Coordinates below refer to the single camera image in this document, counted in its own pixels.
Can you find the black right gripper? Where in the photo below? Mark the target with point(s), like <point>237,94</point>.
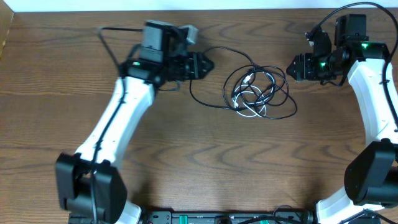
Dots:
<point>303,63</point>

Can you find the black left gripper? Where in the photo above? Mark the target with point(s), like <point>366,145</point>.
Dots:
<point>194,65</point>

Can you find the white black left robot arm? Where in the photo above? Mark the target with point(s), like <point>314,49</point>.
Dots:
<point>89,183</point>

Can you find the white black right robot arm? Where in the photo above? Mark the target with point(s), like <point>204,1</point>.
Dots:
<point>370,180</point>

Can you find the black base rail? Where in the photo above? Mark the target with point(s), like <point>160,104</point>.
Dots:
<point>283,216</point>

